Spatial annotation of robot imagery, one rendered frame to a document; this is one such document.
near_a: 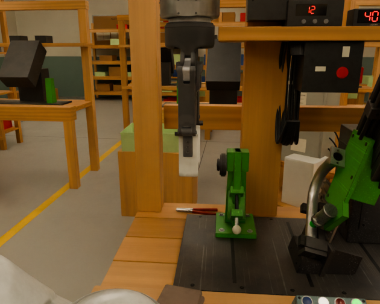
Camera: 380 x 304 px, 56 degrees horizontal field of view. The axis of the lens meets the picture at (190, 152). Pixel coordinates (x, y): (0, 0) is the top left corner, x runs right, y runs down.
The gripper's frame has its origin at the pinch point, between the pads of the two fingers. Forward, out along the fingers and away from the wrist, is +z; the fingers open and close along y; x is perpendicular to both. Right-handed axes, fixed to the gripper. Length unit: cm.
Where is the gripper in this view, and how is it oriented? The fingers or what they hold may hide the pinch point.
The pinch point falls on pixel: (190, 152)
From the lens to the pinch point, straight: 58.6
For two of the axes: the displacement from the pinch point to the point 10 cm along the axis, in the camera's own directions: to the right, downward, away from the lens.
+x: 10.0, 0.2, -0.8
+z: 0.0, 9.6, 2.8
